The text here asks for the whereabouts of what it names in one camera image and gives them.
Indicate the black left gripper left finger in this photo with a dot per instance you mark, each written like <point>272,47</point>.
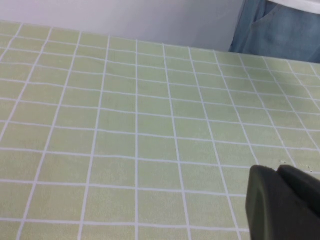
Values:
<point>272,207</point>

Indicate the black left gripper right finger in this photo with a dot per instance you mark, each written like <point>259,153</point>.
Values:
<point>302,185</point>

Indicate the blue jeans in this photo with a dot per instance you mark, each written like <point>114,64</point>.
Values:
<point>280,32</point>

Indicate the green checked tablecloth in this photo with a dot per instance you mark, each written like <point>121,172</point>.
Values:
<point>125,125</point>

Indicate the white t-shirt torso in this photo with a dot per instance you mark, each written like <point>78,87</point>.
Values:
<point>300,3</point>

